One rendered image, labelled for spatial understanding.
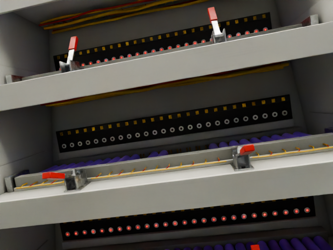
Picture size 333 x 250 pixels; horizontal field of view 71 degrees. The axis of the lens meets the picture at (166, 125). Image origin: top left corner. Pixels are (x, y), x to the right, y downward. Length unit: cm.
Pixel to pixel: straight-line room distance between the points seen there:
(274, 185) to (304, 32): 23
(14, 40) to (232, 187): 54
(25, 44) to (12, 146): 25
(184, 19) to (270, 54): 32
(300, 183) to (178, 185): 17
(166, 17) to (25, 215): 54
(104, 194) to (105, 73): 20
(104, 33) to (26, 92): 30
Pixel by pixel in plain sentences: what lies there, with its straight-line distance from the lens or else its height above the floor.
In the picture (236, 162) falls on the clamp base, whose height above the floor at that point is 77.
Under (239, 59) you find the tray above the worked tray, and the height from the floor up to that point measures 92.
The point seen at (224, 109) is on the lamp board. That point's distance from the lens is 53.
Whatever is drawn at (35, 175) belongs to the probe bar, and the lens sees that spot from 49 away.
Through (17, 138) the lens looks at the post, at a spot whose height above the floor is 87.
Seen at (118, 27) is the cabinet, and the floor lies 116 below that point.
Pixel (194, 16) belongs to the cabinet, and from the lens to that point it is 67.
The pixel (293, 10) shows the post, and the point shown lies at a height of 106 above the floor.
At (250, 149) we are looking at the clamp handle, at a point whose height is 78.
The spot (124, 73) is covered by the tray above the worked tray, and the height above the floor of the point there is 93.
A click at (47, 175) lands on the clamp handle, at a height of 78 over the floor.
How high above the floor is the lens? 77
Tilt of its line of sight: 11 degrees up
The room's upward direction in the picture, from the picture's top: 7 degrees counter-clockwise
